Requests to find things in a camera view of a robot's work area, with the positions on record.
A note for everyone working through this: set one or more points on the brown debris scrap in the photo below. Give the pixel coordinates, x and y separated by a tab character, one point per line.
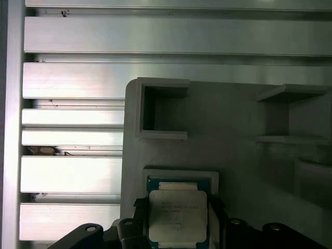
41	150

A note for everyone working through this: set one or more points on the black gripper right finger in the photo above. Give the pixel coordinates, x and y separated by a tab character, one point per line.
216	225

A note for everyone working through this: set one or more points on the grey parts rack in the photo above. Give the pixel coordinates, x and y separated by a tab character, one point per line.
220	155

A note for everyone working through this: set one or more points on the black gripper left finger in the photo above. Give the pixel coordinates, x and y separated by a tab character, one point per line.
129	233

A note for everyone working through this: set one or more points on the silver CPU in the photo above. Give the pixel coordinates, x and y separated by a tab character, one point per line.
179	215

